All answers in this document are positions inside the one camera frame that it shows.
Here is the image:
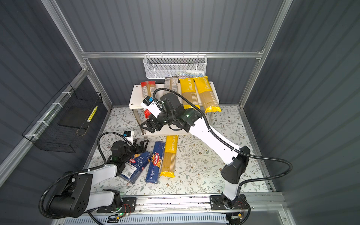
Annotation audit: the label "blue Barilla pasta box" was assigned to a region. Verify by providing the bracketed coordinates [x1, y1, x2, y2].
[120, 151, 151, 184]

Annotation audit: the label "pens in white basket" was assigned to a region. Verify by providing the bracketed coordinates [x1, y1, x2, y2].
[177, 69, 205, 77]

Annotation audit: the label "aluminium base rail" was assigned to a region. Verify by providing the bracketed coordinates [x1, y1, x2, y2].
[130, 192, 288, 216]

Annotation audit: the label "red spaghetti bag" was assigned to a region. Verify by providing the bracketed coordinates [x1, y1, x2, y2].
[140, 81, 157, 119]

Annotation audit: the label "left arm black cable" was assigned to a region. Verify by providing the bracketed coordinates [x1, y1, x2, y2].
[38, 131, 133, 225]

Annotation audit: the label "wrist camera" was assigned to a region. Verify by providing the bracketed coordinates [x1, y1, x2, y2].
[141, 96, 162, 119]
[123, 131, 133, 144]

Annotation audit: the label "dark blue spaghetti bag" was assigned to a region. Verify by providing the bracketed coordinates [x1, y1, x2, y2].
[164, 76, 179, 92]

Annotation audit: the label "white wire mesh basket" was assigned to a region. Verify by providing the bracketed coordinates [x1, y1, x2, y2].
[143, 56, 208, 79]

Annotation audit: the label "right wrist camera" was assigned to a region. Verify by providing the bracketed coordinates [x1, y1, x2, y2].
[141, 96, 162, 119]

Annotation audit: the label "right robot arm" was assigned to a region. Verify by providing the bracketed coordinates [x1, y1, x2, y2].
[141, 91, 250, 209]

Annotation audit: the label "yellow marker pen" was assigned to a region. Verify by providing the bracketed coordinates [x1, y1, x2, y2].
[87, 106, 98, 123]

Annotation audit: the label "black wire basket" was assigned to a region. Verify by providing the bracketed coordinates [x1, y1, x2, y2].
[22, 85, 103, 153]

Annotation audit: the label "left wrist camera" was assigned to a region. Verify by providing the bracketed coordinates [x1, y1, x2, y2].
[123, 131, 133, 144]

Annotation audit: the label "blue Barilla spaghetti box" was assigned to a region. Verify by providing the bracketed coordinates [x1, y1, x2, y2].
[145, 141, 166, 184]

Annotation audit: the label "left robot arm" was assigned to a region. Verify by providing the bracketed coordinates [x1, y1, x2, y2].
[39, 137, 150, 218]

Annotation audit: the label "yellow Pastatime spaghetti bag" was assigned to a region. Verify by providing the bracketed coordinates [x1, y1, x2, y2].
[160, 136, 179, 178]
[194, 76, 222, 113]
[180, 78, 200, 108]

